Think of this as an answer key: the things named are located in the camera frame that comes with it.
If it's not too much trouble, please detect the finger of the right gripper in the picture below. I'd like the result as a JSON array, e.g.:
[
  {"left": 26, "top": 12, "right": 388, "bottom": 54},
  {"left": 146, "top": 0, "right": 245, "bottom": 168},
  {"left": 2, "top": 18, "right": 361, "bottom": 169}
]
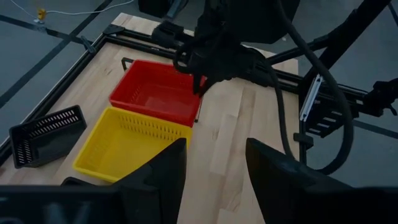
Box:
[
  {"left": 152, "top": 20, "right": 206, "bottom": 95},
  {"left": 203, "top": 49, "right": 268, "bottom": 93}
]

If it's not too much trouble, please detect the black aluminium table frame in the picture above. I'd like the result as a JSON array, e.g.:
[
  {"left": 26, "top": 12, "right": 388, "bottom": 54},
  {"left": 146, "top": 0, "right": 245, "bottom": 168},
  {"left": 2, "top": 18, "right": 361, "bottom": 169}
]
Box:
[{"left": 0, "top": 23, "right": 398, "bottom": 166}]

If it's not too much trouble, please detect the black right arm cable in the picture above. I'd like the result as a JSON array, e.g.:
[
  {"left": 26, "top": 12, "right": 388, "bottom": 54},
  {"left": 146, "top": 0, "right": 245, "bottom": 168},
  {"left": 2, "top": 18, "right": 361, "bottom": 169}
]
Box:
[{"left": 264, "top": 0, "right": 355, "bottom": 175}]

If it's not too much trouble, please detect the black angular floor stand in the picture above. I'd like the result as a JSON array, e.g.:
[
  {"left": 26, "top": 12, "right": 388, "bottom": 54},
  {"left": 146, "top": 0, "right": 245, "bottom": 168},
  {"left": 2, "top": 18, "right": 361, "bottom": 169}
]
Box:
[{"left": 138, "top": 0, "right": 175, "bottom": 18}]

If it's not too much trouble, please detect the grey metal foot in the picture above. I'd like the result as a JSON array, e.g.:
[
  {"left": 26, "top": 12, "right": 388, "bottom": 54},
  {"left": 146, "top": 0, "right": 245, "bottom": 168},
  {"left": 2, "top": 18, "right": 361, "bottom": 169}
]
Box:
[{"left": 166, "top": 0, "right": 190, "bottom": 19}]

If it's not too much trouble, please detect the thin white cable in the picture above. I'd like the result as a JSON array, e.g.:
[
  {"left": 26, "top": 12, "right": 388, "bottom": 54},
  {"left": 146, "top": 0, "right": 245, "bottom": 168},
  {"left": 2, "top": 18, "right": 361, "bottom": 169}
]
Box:
[{"left": 9, "top": 0, "right": 40, "bottom": 19}]

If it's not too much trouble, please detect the black plastic slotted basket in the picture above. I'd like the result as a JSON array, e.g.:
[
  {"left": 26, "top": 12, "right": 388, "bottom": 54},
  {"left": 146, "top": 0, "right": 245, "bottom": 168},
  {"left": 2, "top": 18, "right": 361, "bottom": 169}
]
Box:
[
  {"left": 8, "top": 105, "right": 88, "bottom": 169},
  {"left": 60, "top": 176, "right": 125, "bottom": 187}
]

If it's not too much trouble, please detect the red plastic slotted basket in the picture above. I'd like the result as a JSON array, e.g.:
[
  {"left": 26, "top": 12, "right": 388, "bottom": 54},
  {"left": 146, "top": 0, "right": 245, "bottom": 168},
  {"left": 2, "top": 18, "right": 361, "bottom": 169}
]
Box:
[{"left": 108, "top": 58, "right": 208, "bottom": 128}]

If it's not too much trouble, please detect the thick white floor cable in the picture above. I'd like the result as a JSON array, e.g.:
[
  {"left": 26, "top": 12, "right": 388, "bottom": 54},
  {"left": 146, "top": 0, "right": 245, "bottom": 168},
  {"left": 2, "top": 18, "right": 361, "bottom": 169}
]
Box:
[{"left": 45, "top": 0, "right": 136, "bottom": 16}]

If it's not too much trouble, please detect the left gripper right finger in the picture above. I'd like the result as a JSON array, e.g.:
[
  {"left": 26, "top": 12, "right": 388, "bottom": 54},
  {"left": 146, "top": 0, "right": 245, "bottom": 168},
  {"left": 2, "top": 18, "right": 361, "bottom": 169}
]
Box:
[{"left": 245, "top": 139, "right": 398, "bottom": 224}]

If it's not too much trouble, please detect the yellow plastic slotted basket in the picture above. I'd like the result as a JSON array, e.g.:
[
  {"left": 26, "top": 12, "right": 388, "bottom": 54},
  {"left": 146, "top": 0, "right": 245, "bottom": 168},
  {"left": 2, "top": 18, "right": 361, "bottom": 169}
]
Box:
[{"left": 72, "top": 105, "right": 193, "bottom": 184}]

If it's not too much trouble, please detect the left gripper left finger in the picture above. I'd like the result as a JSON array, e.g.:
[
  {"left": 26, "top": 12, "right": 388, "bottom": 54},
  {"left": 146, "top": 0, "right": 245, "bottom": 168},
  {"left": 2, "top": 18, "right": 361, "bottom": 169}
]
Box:
[{"left": 0, "top": 138, "right": 187, "bottom": 224}]

